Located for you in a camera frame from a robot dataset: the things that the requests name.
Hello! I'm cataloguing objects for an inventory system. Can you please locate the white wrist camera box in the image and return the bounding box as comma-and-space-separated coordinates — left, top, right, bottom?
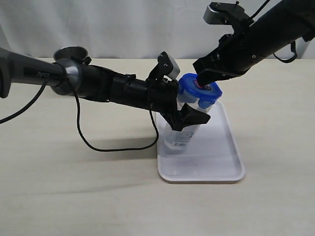
167, 55, 180, 80

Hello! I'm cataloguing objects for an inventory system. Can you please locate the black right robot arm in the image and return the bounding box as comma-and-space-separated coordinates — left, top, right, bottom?
193, 0, 315, 86

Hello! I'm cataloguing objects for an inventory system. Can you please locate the stainless steel cup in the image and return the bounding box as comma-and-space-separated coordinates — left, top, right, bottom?
53, 46, 88, 61

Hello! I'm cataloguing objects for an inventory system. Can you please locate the white backdrop curtain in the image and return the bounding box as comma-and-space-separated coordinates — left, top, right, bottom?
0, 0, 315, 59

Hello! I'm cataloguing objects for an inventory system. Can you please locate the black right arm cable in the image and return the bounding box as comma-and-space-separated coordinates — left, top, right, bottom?
272, 40, 297, 64

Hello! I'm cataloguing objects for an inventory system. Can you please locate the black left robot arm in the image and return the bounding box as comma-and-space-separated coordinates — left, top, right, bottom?
0, 46, 210, 131

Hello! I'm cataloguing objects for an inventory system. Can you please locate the blue container lid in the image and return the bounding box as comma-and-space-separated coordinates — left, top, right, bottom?
177, 73, 222, 111

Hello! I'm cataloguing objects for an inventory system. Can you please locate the white plastic tray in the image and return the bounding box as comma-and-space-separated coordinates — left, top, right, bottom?
156, 101, 246, 184

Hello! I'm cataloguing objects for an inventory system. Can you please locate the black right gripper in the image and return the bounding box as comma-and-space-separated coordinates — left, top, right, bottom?
192, 31, 266, 86

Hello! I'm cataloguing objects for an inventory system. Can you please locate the clear tall plastic container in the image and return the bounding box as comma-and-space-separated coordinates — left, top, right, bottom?
163, 94, 216, 152

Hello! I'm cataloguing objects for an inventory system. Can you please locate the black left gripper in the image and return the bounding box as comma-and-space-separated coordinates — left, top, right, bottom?
146, 52, 211, 131

